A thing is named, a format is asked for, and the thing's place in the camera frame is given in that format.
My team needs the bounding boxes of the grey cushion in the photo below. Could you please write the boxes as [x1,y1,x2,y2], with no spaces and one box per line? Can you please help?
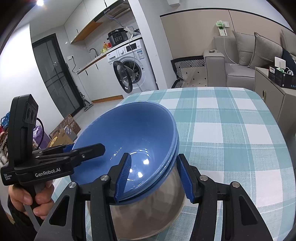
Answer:
[232,31,255,66]
[248,32,283,69]

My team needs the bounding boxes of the black pressure cooker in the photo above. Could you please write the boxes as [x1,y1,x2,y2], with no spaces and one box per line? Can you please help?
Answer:
[107,28,128,47]

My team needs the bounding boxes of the black box with cables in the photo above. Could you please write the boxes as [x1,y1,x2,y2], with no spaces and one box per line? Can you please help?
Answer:
[268,66,296,89]

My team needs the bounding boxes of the white washing machine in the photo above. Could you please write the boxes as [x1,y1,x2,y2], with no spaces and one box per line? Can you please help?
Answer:
[107,38,158,97]

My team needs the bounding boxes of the cream plate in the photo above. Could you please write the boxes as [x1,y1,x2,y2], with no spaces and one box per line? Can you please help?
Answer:
[110,167,185,240]

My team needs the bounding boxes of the large blue bowl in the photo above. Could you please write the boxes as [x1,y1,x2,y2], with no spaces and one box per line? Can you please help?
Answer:
[115,165,176,205]

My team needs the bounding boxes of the person's left hand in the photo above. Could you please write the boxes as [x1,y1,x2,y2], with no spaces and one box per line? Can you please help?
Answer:
[9,181,54,220]

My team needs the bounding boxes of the white charger box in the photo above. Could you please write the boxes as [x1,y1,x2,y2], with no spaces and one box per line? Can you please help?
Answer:
[274,57,286,69]

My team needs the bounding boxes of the blue bowl back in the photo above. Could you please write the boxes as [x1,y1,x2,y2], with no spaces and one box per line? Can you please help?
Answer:
[120,136,180,202]

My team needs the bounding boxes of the teal checkered tablecloth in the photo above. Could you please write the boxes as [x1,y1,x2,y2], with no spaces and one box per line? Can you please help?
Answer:
[53,87,295,240]

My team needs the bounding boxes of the black glass door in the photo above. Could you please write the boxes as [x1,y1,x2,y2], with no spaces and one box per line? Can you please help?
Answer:
[32,34,83,117]

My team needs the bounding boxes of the grey cushion right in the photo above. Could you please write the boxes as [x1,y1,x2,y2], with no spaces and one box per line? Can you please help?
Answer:
[248,32,283,69]

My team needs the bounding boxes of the purple bag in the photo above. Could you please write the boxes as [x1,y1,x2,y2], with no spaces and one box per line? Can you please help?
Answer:
[33,126,50,149]

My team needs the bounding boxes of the range hood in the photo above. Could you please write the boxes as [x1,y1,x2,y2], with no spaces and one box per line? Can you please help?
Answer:
[94,0,130,23]

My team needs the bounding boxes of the cardboard box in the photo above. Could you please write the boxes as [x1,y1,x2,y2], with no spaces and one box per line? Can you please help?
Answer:
[47,115,81,148]

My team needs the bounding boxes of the grey sofa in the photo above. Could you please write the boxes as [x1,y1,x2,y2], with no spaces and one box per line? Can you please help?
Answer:
[204,30,295,90]

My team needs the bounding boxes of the white kitchen base cabinets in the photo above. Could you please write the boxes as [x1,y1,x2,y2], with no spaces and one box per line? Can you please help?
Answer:
[78,57,123,101]

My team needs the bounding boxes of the grey bedside cabinet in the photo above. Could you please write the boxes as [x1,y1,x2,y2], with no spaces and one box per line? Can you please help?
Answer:
[254,66,296,135]

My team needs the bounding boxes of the white upper cabinets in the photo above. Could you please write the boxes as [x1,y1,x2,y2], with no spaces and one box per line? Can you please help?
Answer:
[64,0,116,44]

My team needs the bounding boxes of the white power strip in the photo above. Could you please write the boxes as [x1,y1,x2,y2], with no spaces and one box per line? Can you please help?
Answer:
[216,21,230,37]

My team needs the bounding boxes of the grey cushion left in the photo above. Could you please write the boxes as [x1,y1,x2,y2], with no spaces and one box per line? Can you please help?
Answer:
[232,31,255,66]

